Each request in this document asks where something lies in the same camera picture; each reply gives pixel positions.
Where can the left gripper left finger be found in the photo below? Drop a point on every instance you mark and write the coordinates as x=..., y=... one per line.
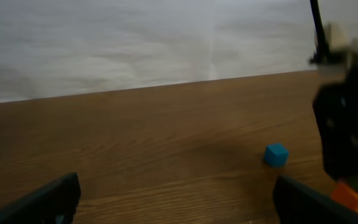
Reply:
x=41, y=202

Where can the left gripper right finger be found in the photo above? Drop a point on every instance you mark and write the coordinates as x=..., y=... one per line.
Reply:
x=306, y=205

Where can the orange cube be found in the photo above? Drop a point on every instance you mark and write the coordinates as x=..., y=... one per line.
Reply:
x=346, y=196

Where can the blue cube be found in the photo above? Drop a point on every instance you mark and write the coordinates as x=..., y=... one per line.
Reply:
x=276, y=155

